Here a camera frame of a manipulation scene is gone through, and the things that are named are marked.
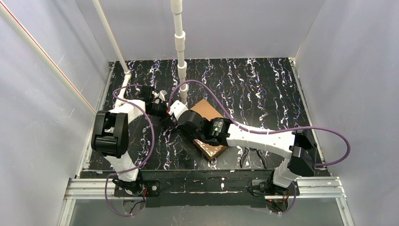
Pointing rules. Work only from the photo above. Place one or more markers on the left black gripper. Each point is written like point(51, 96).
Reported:
point(158, 108)

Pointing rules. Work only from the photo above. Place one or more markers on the brown cardboard express box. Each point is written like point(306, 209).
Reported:
point(206, 110)

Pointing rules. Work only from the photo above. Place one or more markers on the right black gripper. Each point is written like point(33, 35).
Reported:
point(174, 121)

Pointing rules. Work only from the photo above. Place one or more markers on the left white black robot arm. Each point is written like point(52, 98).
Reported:
point(110, 136)

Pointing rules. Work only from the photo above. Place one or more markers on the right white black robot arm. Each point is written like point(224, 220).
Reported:
point(297, 148)

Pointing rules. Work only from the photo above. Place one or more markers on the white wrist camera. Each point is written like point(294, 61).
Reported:
point(161, 95)
point(177, 109)

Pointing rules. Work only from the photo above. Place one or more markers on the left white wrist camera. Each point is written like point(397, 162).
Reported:
point(161, 95)

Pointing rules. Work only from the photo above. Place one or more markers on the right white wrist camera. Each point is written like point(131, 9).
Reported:
point(177, 109)

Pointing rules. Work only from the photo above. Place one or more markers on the black grey wire stripper pliers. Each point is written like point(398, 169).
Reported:
point(252, 158)

